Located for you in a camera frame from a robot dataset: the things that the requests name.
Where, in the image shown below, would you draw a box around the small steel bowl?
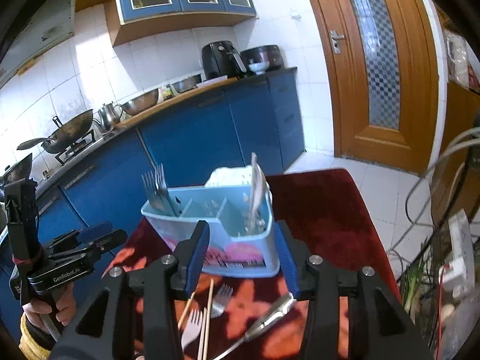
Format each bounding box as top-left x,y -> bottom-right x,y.
172,74 -> 202,94

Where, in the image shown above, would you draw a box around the grey cables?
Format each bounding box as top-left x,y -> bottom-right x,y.
385,127 -> 480,267

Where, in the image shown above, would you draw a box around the yellow knit sleeve forearm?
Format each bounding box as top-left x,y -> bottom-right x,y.
19,314 -> 56,360

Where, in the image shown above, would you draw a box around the range hood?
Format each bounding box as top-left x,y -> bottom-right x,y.
1,0 -> 76,87

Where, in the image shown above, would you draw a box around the steel forks in box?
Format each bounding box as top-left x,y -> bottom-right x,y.
142,163 -> 179,217

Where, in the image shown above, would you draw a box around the left hand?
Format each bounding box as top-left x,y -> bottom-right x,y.
23,283 -> 77,333

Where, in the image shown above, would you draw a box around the white plate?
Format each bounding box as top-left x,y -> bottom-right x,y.
196,75 -> 228,89

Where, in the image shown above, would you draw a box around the steel fork on cloth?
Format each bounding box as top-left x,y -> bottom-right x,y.
211,283 -> 233,319

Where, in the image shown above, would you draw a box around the blue lower kitchen cabinets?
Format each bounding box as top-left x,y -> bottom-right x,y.
37,67 -> 305,242

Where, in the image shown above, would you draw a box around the black rice cooker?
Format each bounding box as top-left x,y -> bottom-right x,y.
240,45 -> 285,72

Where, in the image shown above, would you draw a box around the white spoon in box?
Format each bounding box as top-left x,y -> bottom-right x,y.
247,152 -> 266,234

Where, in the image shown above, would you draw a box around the gas stove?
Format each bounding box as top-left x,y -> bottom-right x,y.
55,129 -> 95,166

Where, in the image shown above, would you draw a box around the white bowl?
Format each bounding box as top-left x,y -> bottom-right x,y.
248,61 -> 270,76

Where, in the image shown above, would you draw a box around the steel kettle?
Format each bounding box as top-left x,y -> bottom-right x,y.
97,102 -> 124,133

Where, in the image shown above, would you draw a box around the white plastic fork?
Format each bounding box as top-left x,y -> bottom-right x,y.
181,310 -> 203,350

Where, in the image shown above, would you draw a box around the red floral table cloth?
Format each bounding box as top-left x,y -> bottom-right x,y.
101,168 -> 401,360

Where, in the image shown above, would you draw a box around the white power strip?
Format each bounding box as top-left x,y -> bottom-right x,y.
439,209 -> 475,299

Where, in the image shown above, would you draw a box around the black wok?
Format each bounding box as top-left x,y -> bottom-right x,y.
17,109 -> 93,155

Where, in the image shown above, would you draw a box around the wooden door with glass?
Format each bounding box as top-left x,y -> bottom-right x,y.
310,0 -> 439,174

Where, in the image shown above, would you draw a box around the light blue utensil box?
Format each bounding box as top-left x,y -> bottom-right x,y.
141,165 -> 280,279

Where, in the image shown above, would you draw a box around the silver door handle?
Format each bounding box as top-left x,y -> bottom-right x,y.
329,30 -> 346,55

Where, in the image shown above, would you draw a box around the large steel bowl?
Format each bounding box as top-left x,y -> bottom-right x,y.
120,89 -> 159,116

